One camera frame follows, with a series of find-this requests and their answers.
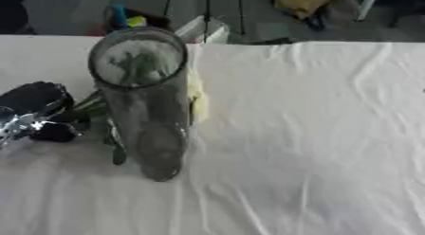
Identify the yellow bag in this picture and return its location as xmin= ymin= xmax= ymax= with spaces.
xmin=268 ymin=0 xmax=345 ymax=23

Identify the clear glass cylinder vase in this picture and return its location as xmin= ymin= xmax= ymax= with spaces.
xmin=86 ymin=26 xmax=193 ymax=183

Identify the white box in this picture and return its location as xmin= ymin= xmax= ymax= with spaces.
xmin=173 ymin=15 xmax=232 ymax=45

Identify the dark bag with blue item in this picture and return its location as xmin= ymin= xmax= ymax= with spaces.
xmin=87 ymin=3 xmax=175 ymax=37

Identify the white chair leg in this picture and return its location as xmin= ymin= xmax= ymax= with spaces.
xmin=355 ymin=0 xmax=382 ymax=23

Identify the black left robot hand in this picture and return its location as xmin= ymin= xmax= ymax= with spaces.
xmin=0 ymin=81 xmax=93 ymax=144

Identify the black tripod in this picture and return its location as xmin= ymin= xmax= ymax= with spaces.
xmin=160 ymin=0 xmax=249 ymax=44

